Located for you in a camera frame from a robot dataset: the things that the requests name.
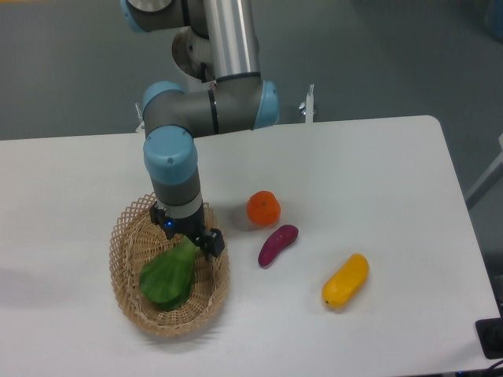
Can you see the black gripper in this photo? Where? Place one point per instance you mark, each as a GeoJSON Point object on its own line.
{"type": "Point", "coordinates": [210, 241]}

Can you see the black box at table edge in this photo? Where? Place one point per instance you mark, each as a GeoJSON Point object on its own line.
{"type": "Point", "coordinates": [489, 332]}

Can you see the blue object top right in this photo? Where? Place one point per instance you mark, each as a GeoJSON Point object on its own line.
{"type": "Point", "coordinates": [494, 18]}

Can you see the green bok choy vegetable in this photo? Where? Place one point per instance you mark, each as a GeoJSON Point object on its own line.
{"type": "Point", "coordinates": [167, 280]}

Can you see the purple sweet potato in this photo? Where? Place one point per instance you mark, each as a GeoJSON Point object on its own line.
{"type": "Point", "coordinates": [282, 238]}

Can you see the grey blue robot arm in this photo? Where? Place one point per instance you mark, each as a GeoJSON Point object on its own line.
{"type": "Point", "coordinates": [220, 47]}

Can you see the yellow mango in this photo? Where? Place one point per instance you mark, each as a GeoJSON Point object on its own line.
{"type": "Point", "coordinates": [346, 282]}

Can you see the woven wicker basket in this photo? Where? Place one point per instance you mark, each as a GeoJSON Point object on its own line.
{"type": "Point", "coordinates": [136, 241]}

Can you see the orange tangerine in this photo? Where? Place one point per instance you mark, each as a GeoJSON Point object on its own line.
{"type": "Point", "coordinates": [263, 208]}

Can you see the white table leg frame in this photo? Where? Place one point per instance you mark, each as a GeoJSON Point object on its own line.
{"type": "Point", "coordinates": [486, 181]}

